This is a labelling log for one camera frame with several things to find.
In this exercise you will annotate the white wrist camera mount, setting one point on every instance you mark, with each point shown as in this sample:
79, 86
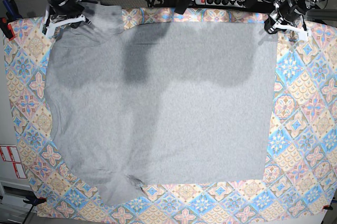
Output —
285, 14
52, 21

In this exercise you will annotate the patterned colourful tablecloth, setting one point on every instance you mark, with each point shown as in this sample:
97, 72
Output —
300, 173

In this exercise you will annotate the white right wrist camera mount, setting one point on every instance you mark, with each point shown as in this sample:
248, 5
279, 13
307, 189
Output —
52, 21

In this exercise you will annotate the black orange clamp bottom left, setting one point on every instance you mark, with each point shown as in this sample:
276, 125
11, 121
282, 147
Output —
32, 200

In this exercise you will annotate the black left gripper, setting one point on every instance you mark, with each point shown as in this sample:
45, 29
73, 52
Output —
268, 24

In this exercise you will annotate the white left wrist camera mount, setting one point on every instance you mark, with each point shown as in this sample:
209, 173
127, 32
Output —
285, 14

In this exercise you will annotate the grey T-shirt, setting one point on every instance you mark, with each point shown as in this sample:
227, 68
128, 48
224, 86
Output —
160, 103

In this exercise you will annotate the black orange clamp top left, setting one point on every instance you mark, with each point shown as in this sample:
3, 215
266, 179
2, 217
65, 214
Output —
12, 14

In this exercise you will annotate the orange clamp bottom right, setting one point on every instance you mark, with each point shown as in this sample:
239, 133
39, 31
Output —
328, 207

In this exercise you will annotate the white power strip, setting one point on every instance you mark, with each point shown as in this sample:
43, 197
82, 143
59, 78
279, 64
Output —
222, 3

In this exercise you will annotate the red white labels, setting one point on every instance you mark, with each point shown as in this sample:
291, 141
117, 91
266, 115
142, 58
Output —
9, 155

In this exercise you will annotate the black orange clamp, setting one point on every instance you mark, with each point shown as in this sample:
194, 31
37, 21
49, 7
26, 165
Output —
32, 200
12, 14

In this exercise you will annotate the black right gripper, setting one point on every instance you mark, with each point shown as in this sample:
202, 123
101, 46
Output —
64, 9

